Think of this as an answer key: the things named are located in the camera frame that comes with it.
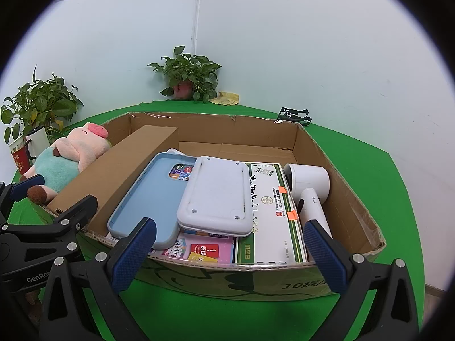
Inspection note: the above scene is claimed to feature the light blue phone case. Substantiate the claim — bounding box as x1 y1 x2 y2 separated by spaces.
107 152 198 250

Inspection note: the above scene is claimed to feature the white mug black handle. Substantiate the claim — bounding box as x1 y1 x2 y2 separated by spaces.
24 125 49 160

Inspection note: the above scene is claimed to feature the colourful printed box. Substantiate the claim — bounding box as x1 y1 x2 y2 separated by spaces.
149 163 235 264

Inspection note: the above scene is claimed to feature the red paper cup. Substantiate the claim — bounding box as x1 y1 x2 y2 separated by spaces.
9 141 31 175

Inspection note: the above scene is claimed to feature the white wall conduit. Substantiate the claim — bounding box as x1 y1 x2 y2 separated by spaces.
193 0 205 57

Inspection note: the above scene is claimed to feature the white plastic tray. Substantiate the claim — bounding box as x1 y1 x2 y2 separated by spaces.
177 155 249 238

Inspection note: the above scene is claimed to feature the pink pig plush toy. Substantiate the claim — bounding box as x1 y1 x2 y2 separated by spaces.
19 122 112 205

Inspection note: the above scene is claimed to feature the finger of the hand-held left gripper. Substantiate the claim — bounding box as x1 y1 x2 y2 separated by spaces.
0 174 46 223
5 195 98 237

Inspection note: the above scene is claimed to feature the white hair dryer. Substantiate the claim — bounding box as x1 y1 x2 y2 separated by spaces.
282 163 333 242

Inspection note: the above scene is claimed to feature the large potted green plant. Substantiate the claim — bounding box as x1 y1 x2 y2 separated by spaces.
0 65 84 146

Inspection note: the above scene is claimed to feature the white green medicine box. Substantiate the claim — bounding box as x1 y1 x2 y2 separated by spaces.
233 161 308 264

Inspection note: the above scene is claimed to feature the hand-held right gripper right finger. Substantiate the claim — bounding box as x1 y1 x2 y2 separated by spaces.
302 219 420 341

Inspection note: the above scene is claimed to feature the large cardboard box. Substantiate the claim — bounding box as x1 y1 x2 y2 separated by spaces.
46 112 387 297

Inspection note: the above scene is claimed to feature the black folding stand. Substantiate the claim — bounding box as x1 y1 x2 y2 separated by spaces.
275 107 313 127

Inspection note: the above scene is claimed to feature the small potted plant red pot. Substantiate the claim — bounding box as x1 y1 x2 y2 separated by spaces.
147 45 223 104

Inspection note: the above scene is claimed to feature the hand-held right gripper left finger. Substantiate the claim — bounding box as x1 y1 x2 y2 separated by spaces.
38 217 157 341

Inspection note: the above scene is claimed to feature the long brown cardboard box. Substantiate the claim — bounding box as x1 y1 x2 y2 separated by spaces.
48 125 179 237

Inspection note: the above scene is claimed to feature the yellow flat packet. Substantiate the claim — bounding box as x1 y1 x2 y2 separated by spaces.
208 92 239 106

